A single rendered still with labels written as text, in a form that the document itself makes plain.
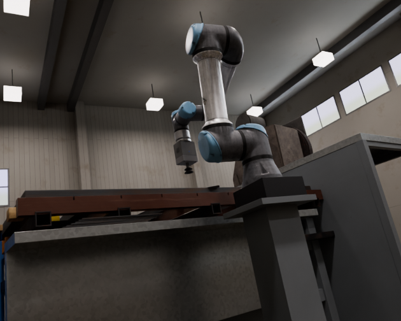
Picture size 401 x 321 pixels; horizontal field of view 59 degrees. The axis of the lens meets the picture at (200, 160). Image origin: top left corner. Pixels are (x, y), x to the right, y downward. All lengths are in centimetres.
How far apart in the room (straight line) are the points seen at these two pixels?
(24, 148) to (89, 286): 1106
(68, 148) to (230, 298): 1111
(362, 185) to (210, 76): 112
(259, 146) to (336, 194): 96
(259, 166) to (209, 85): 35
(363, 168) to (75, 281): 152
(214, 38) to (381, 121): 1150
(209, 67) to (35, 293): 94
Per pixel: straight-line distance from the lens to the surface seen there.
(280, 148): 607
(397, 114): 1245
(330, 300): 216
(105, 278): 130
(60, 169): 1209
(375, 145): 221
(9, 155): 1214
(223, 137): 125
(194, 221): 130
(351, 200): 213
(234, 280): 158
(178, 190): 159
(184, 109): 162
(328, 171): 220
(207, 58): 136
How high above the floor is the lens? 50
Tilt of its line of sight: 17 degrees up
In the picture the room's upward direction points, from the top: 10 degrees counter-clockwise
